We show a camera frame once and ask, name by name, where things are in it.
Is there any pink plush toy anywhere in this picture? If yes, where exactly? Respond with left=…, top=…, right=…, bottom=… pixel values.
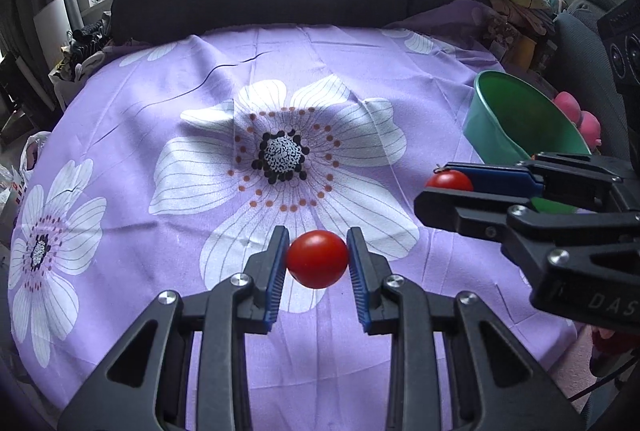
left=554, top=92, right=602, bottom=146

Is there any black cable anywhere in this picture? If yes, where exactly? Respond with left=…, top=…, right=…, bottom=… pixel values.
left=565, top=356, right=640, bottom=412

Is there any red tomato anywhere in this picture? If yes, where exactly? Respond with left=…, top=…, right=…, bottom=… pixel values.
left=285, top=231, right=349, bottom=290
left=425, top=167, right=475, bottom=192

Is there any green plastic bowl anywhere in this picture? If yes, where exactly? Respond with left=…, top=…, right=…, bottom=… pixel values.
left=462, top=71, right=593, bottom=214

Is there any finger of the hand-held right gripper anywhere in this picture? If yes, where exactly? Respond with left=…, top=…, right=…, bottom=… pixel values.
left=414, top=187, right=640, bottom=336
left=437, top=152, right=640, bottom=212

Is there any white board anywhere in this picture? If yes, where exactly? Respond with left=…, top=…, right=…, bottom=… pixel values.
left=32, top=0, right=73, bottom=72

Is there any white plastic bag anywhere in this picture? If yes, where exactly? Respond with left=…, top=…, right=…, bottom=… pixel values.
left=0, top=131, right=51, bottom=232

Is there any yellow container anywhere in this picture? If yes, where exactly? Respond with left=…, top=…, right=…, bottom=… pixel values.
left=502, top=33, right=540, bottom=72

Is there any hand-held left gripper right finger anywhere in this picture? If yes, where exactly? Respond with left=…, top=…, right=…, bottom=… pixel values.
left=346, top=226, right=583, bottom=431

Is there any dark patterned cloth pile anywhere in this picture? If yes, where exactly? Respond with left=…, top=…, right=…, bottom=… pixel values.
left=50, top=23, right=121, bottom=82

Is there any purple floral tablecloth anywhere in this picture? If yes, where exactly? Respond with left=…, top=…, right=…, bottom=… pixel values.
left=7, top=0, right=581, bottom=431

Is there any grey armchair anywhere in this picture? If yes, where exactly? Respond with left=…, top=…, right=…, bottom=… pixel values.
left=550, top=0, right=640, bottom=162

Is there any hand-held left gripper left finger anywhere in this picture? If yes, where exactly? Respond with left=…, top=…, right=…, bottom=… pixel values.
left=57, top=226, right=291, bottom=431

